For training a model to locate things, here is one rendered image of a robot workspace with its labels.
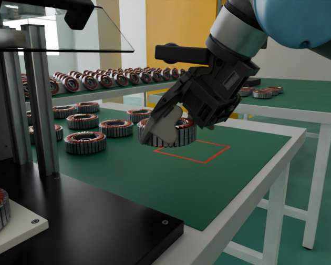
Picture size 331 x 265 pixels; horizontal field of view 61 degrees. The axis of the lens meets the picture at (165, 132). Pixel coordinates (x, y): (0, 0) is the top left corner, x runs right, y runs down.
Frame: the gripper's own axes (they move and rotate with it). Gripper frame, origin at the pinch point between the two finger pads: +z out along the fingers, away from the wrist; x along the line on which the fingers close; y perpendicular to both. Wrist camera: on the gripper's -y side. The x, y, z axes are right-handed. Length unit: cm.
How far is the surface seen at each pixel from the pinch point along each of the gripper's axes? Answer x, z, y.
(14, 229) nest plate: -27.6, 7.5, 3.2
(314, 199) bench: 107, 44, 34
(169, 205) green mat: -5.2, 6.0, 11.0
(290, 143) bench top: 45.9, 4.5, 13.1
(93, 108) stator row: 31, 48, -56
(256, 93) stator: 123, 28, -28
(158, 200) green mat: -5.2, 7.5, 8.8
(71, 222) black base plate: -20.8, 7.2, 5.8
